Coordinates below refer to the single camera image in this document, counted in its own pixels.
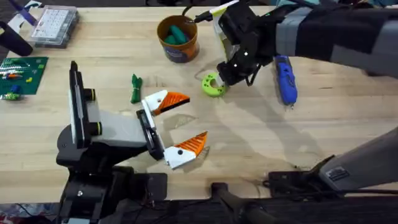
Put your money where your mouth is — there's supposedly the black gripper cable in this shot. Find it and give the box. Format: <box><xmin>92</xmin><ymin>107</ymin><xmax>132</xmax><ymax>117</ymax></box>
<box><xmin>182</xmin><ymin>4</ymin><xmax>216</xmax><ymax>24</ymax></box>

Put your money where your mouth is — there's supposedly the green disc with holes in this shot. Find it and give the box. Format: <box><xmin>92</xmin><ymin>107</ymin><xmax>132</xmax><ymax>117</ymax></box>
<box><xmin>201</xmin><ymin>72</ymin><xmax>228</xmax><ymax>98</ymax></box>

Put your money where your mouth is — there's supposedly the black centre stand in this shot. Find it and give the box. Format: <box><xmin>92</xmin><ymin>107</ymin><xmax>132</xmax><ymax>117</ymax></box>
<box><xmin>210</xmin><ymin>182</ymin><xmax>280</xmax><ymax>224</ymax></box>

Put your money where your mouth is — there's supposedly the purple handled tool on card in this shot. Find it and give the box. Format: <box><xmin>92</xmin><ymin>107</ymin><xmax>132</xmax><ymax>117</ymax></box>
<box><xmin>6</xmin><ymin>0</ymin><xmax>44</xmax><ymax>32</ymax></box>

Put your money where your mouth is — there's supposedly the black cylindrical handle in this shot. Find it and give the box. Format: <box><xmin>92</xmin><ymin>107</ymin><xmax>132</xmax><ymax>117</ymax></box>
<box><xmin>0</xmin><ymin>21</ymin><xmax>34</xmax><ymax>57</ymax></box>

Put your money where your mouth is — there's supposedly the left wrist upright black plate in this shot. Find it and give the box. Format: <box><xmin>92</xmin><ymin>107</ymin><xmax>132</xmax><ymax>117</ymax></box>
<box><xmin>68</xmin><ymin>60</ymin><xmax>86</xmax><ymax>149</ymax></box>

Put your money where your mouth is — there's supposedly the green board with toy blocks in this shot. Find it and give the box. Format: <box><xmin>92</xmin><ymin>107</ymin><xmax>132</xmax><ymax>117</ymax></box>
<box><xmin>0</xmin><ymin>56</ymin><xmax>49</xmax><ymax>101</ymax></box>

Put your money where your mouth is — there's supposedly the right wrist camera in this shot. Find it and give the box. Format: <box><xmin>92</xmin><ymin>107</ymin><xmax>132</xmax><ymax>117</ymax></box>
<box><xmin>216</xmin><ymin>51</ymin><xmax>262</xmax><ymax>88</ymax></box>

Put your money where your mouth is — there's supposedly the blue electric screwdriver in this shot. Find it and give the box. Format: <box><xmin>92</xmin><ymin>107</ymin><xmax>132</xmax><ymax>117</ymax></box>
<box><xmin>273</xmin><ymin>55</ymin><xmax>299</xmax><ymax>109</ymax></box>

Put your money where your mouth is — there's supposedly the orange tub with green toys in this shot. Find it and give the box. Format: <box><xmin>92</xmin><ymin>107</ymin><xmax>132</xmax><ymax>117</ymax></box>
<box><xmin>156</xmin><ymin>14</ymin><xmax>201</xmax><ymax>64</ymax></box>

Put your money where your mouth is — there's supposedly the green toy vegetable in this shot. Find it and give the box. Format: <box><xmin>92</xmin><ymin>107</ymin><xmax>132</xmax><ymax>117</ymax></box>
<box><xmin>130</xmin><ymin>73</ymin><xmax>144</xmax><ymax>105</ymax></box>

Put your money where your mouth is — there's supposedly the black rail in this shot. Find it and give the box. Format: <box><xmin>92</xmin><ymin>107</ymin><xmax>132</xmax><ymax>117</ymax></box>
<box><xmin>0</xmin><ymin>195</ymin><xmax>398</xmax><ymax>224</ymax></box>

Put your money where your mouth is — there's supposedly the clear plastic parts box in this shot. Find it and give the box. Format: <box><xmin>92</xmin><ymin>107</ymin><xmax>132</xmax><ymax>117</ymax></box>
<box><xmin>27</xmin><ymin>4</ymin><xmax>80</xmax><ymax>50</ymax></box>

